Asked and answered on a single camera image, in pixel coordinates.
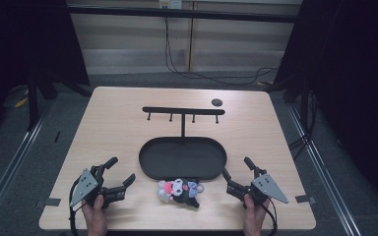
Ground right hand-held gripper cable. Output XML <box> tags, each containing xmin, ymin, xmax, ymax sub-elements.
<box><xmin>261</xmin><ymin>197</ymin><xmax>279</xmax><ymax>236</ymax></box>

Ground black floor cables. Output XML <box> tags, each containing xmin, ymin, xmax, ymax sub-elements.
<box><xmin>287</xmin><ymin>89</ymin><xmax>319</xmax><ymax>161</ymax></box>

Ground dark curtain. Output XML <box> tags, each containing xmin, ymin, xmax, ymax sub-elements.
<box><xmin>269</xmin><ymin>0</ymin><xmax>378</xmax><ymax>214</ymax></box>
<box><xmin>0</xmin><ymin>0</ymin><xmax>91</xmax><ymax>146</ymax></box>

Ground white wall socket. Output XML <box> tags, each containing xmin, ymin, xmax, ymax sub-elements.
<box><xmin>158</xmin><ymin>0</ymin><xmax>183</xmax><ymax>10</ymax></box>

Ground person's left hand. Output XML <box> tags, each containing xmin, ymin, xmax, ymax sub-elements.
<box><xmin>81</xmin><ymin>194</ymin><xmax>108</xmax><ymax>236</ymax></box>

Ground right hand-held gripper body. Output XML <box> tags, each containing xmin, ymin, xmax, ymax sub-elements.
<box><xmin>225</xmin><ymin>167</ymin><xmax>289</xmax><ymax>209</ymax></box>

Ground black metal stand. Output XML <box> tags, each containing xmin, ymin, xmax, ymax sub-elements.
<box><xmin>26</xmin><ymin>70</ymin><xmax>60</xmax><ymax>132</ymax></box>

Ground left hand-held gripper cable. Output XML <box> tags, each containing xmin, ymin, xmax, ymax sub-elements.
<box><xmin>68</xmin><ymin>178</ymin><xmax>89</xmax><ymax>236</ymax></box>

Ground black pink plush keychain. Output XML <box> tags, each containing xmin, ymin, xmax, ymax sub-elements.
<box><xmin>157</xmin><ymin>177</ymin><xmax>206</xmax><ymax>209</ymax></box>

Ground person's right hand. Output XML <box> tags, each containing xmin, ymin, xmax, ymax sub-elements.
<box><xmin>242</xmin><ymin>194</ymin><xmax>271</xmax><ymax>236</ymax></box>

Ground hand-held gripper cable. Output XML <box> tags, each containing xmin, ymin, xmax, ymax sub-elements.
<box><xmin>261</xmin><ymin>197</ymin><xmax>279</xmax><ymax>236</ymax></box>
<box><xmin>68</xmin><ymin>178</ymin><xmax>89</xmax><ymax>236</ymax></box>

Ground black horizontal bar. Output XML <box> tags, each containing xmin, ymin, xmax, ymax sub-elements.
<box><xmin>66</xmin><ymin>5</ymin><xmax>299</xmax><ymax>24</ymax></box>

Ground aluminium floor rail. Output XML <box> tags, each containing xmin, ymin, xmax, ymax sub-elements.
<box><xmin>286</xmin><ymin>103</ymin><xmax>363</xmax><ymax>236</ymax></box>
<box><xmin>0</xmin><ymin>104</ymin><xmax>48</xmax><ymax>230</ymax></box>

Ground black wall cable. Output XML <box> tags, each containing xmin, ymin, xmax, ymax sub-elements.
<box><xmin>163</xmin><ymin>15</ymin><xmax>281</xmax><ymax>87</ymax></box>

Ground black hook stand with tray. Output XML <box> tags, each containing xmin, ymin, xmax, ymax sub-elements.
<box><xmin>138</xmin><ymin>105</ymin><xmax>228</xmax><ymax>182</ymax></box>

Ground yellow floor scrap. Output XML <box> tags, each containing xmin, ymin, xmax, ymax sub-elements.
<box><xmin>14</xmin><ymin>96</ymin><xmax>30</xmax><ymax>109</ymax></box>

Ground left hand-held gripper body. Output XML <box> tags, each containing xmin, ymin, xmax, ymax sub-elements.
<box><xmin>69</xmin><ymin>164</ymin><xmax>126</xmax><ymax>209</ymax></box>

